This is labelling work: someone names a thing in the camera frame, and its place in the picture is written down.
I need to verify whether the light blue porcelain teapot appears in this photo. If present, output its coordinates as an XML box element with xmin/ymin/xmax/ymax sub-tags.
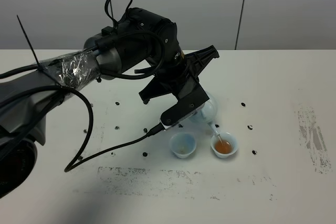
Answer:
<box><xmin>190</xmin><ymin>91</ymin><xmax>222</xmax><ymax>140</ymax></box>

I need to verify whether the right blue porcelain teacup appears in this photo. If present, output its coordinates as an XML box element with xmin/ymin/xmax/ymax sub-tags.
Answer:
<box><xmin>211</xmin><ymin>132</ymin><xmax>238</xmax><ymax>159</ymax></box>

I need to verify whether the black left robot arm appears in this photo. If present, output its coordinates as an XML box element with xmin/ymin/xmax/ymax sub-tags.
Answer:
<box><xmin>1</xmin><ymin>8</ymin><xmax>219</xmax><ymax>196</ymax></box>

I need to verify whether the left blue porcelain teacup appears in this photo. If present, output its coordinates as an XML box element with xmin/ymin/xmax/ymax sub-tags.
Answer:
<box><xmin>169</xmin><ymin>133</ymin><xmax>197</xmax><ymax>159</ymax></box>

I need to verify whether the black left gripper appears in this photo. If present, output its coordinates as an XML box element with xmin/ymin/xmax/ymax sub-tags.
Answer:
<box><xmin>139</xmin><ymin>45</ymin><xmax>219</xmax><ymax>104</ymax></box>

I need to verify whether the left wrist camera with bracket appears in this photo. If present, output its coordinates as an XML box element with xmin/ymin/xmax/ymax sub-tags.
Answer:
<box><xmin>160</xmin><ymin>82</ymin><xmax>209</xmax><ymax>130</ymax></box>

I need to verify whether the blue porcelain teacup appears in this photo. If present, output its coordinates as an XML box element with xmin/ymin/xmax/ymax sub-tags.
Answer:
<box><xmin>169</xmin><ymin>133</ymin><xmax>197</xmax><ymax>159</ymax></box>
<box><xmin>211</xmin><ymin>132</ymin><xmax>238</xmax><ymax>159</ymax></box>

